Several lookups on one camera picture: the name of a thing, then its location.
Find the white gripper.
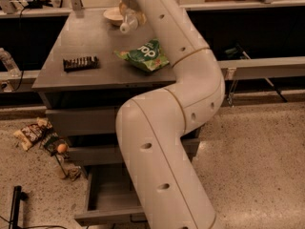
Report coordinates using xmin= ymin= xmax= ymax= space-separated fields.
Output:
xmin=119 ymin=0 xmax=147 ymax=26

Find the clear plastic water bottle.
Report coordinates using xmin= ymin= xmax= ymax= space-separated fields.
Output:
xmin=120 ymin=9 xmax=139 ymax=33

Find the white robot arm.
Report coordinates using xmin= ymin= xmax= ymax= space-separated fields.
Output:
xmin=116 ymin=0 xmax=225 ymax=229

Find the grey drawer cabinet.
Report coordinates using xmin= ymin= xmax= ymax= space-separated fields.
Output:
xmin=31 ymin=7 xmax=204 ymax=177

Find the grey top drawer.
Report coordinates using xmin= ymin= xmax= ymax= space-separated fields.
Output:
xmin=46 ymin=107 xmax=116 ymax=136

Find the grey drawer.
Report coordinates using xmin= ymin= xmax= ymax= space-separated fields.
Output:
xmin=74 ymin=163 xmax=147 ymax=226
xmin=69 ymin=138 xmax=200 ymax=166
xmin=46 ymin=107 xmax=116 ymax=136

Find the clear bottle at left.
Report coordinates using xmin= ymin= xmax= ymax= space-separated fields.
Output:
xmin=0 ymin=48 xmax=21 ymax=77

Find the grey middle drawer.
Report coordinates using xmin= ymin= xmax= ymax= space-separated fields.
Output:
xmin=69 ymin=138 xmax=200 ymax=166

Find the grey bottom drawer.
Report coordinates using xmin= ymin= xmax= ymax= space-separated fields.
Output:
xmin=74 ymin=163 xmax=147 ymax=226

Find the white paper bowl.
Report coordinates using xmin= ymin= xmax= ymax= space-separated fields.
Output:
xmin=103 ymin=7 xmax=123 ymax=27

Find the green chip bag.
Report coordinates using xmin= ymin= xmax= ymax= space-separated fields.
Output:
xmin=113 ymin=38 xmax=169 ymax=73

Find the dark green bag on floor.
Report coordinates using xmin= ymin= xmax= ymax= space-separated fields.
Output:
xmin=39 ymin=132 xmax=66 ymax=156

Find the orange ball on floor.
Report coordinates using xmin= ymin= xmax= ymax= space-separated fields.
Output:
xmin=57 ymin=143 xmax=68 ymax=154

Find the brown snack bag on floor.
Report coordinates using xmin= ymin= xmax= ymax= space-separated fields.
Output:
xmin=13 ymin=117 xmax=52 ymax=151

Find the clear cup on floor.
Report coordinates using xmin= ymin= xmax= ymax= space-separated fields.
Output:
xmin=49 ymin=156 xmax=67 ymax=179

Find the black stand on floor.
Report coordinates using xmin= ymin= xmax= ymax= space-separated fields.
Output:
xmin=9 ymin=185 xmax=29 ymax=229

